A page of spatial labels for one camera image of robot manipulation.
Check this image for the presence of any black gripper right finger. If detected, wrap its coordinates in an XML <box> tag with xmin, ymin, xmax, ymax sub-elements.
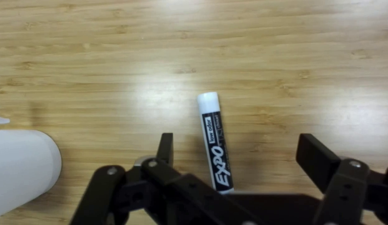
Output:
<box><xmin>296</xmin><ymin>132</ymin><xmax>388</xmax><ymax>225</ymax></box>

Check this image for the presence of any black Expo marker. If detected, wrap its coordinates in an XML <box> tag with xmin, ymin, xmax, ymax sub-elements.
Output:
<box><xmin>196</xmin><ymin>91</ymin><xmax>236</xmax><ymax>196</ymax></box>

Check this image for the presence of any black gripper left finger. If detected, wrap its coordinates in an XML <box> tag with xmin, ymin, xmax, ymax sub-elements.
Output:
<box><xmin>68</xmin><ymin>131</ymin><xmax>255</xmax><ymax>225</ymax></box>

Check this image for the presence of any white mug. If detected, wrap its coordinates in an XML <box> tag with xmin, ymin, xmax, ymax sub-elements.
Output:
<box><xmin>0</xmin><ymin>103</ymin><xmax>63</xmax><ymax>220</ymax></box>

